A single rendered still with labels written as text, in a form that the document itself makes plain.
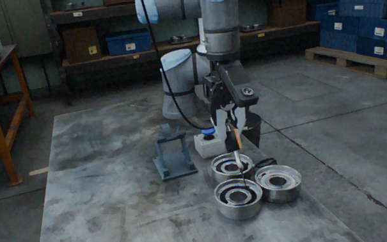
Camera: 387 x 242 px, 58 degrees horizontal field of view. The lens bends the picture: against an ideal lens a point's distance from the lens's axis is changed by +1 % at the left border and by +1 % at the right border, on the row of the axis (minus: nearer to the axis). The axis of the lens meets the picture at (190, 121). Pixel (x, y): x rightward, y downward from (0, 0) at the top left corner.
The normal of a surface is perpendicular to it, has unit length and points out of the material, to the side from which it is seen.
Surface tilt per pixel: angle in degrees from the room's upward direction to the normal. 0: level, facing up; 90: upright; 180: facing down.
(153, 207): 0
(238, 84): 32
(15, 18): 90
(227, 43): 90
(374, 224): 0
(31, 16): 90
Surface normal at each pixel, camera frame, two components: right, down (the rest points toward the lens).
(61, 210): -0.11, -0.91
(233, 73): 0.09, -0.59
